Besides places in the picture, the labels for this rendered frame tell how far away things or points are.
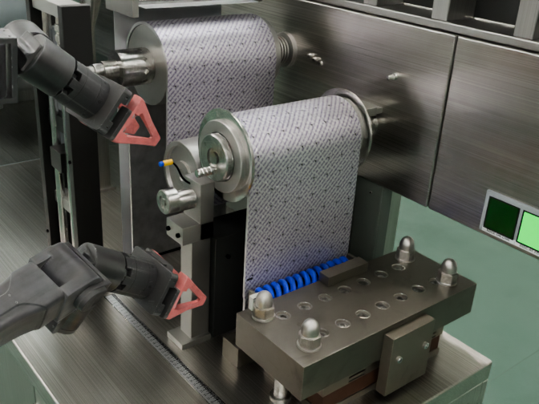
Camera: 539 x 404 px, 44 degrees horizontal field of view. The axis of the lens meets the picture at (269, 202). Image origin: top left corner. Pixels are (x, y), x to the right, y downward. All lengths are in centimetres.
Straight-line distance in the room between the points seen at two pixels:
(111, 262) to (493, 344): 223
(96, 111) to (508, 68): 59
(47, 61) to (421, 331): 68
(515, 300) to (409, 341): 220
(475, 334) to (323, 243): 185
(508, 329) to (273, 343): 215
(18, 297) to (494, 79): 73
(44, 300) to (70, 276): 5
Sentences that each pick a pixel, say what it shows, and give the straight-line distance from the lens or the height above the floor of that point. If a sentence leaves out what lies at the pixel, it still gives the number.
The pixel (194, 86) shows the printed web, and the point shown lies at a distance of 120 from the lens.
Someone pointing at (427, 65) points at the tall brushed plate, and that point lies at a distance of 116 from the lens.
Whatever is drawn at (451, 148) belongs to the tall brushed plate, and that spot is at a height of 126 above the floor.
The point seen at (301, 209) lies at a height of 115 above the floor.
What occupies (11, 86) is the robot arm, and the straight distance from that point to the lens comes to 86.
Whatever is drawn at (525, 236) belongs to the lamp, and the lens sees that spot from 109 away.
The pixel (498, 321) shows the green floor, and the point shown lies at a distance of 310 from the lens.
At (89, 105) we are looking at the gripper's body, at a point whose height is 137.
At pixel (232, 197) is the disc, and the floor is 119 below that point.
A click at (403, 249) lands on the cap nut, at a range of 124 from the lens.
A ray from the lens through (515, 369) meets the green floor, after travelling 284.
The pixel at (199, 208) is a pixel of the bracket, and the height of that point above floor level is 116.
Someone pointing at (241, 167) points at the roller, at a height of 125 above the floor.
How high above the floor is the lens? 163
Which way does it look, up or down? 25 degrees down
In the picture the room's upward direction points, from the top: 4 degrees clockwise
